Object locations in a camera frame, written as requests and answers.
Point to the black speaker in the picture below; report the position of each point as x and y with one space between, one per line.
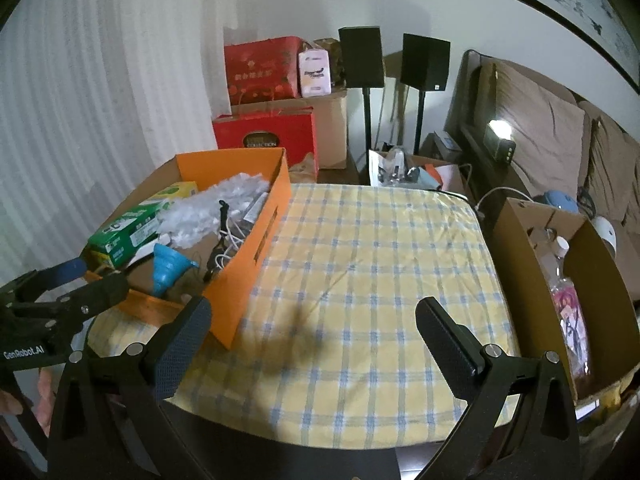
425 62
361 57

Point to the pink and white tissue pack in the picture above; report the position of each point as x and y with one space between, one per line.
315 75

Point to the cluttered cardboard box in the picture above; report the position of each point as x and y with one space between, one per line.
440 172

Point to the brown cardboard box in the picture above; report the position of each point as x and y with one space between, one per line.
600 280

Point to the white curtain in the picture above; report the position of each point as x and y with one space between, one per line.
90 110

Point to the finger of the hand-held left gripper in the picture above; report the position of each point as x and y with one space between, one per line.
100 292
65 269

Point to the green and yellow box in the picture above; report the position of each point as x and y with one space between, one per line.
130 232

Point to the blue silicone funnel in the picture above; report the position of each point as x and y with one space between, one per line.
167 267

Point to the black device with light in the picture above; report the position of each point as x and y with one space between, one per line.
502 147

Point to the person's left hand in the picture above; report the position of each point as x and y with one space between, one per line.
9 403

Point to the red gift bag with window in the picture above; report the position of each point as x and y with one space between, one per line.
280 132

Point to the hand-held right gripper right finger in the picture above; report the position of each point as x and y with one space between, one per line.
445 345

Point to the yellow checked cloth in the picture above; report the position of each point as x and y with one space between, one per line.
360 285

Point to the dark box with label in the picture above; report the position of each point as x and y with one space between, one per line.
446 145

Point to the black speaker stand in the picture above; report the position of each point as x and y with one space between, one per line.
419 122
367 125

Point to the white round device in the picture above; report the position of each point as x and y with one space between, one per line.
605 232

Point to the brown cushion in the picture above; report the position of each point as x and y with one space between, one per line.
612 165
535 130

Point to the bottle with white cap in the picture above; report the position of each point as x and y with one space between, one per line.
561 255

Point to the light blue round device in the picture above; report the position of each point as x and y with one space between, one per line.
561 201

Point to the orange cardboard box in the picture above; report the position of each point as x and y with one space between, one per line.
250 270

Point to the dark wooden sofa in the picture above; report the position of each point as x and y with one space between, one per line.
462 100

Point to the clear plastic package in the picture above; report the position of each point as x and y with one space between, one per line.
390 167

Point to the white fluffy duster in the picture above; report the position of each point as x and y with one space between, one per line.
210 205

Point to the red patterned gift bag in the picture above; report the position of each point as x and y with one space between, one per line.
262 67

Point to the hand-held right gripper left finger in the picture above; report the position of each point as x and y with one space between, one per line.
182 345

